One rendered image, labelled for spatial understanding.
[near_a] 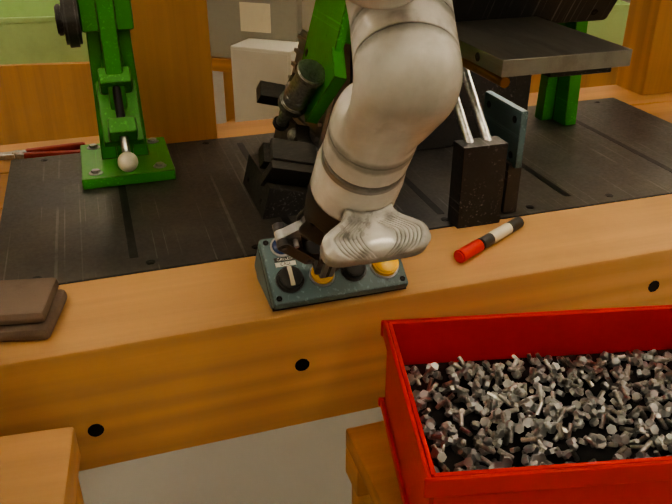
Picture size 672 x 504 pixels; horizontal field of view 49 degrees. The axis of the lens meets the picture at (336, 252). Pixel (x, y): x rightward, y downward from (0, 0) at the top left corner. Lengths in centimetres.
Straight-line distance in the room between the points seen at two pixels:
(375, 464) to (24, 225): 55
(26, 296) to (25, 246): 18
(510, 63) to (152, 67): 65
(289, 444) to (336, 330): 117
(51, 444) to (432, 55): 48
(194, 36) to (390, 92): 83
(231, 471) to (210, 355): 113
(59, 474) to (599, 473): 44
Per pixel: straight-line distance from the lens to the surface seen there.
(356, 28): 50
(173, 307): 80
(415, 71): 46
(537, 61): 84
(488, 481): 58
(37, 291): 81
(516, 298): 88
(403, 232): 60
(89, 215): 103
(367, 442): 77
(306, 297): 77
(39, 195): 111
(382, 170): 56
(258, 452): 193
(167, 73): 128
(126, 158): 106
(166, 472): 192
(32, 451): 74
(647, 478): 63
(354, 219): 60
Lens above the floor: 132
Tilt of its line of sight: 28 degrees down
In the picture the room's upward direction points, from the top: straight up
